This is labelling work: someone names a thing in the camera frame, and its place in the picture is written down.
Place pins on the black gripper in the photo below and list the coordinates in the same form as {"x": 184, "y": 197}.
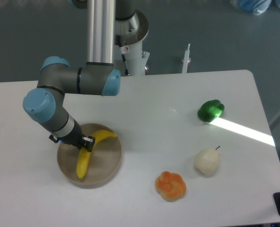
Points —
{"x": 72, "y": 135}

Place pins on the yellow banana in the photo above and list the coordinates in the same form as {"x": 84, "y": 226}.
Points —
{"x": 84, "y": 154}

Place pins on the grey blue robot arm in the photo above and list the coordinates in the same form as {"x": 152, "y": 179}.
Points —
{"x": 44, "y": 104}

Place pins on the beige round plate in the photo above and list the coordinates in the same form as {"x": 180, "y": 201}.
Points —
{"x": 103, "y": 163}

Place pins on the orange knotted bread roll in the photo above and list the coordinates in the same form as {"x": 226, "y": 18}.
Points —
{"x": 170, "y": 186}

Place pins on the pale white pear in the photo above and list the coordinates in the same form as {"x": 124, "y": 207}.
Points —
{"x": 206, "y": 161}

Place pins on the green bell pepper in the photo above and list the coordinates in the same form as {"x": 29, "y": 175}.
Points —
{"x": 210, "y": 110}

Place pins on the blue plastic bag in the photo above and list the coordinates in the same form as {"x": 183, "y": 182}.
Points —
{"x": 254, "y": 7}

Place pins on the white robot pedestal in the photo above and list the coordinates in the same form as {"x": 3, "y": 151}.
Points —
{"x": 129, "y": 56}

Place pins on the white bracket post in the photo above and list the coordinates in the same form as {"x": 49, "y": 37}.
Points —
{"x": 186, "y": 59}

